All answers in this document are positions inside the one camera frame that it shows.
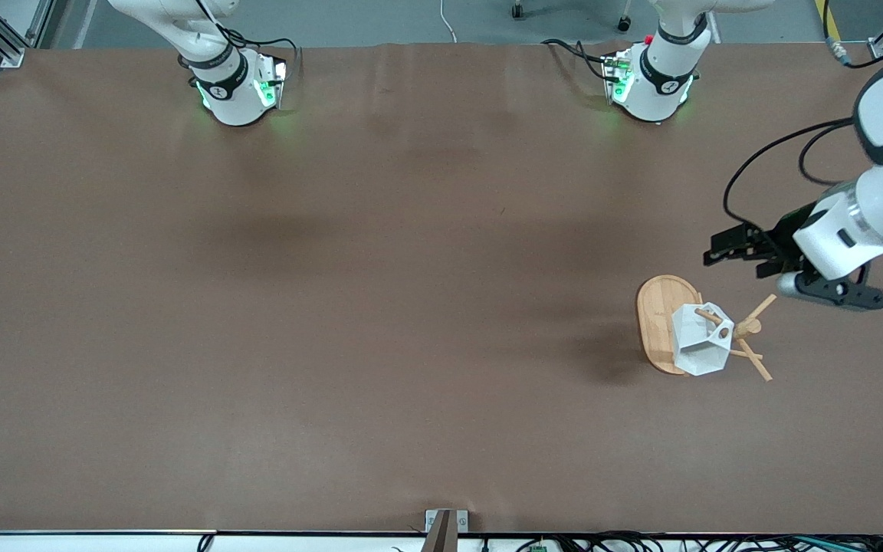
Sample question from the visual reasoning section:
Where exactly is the white faceted cup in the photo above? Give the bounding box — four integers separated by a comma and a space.
671, 304, 736, 377

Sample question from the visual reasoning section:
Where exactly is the wooden cup rack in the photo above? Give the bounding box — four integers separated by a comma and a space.
635, 274, 781, 383

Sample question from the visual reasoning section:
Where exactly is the brown mounting strut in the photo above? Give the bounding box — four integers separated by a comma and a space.
420, 509, 458, 552

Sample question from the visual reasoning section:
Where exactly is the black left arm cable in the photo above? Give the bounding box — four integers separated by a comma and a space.
722, 115, 861, 232

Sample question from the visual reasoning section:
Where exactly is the aluminium frame profile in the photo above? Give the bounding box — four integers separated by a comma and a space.
26, 0, 73, 48

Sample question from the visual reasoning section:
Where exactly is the black base cable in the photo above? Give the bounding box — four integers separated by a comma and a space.
215, 29, 303, 56
541, 38, 615, 82

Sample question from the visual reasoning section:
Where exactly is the grey metal bracket plate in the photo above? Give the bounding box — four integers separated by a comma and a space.
425, 509, 469, 534

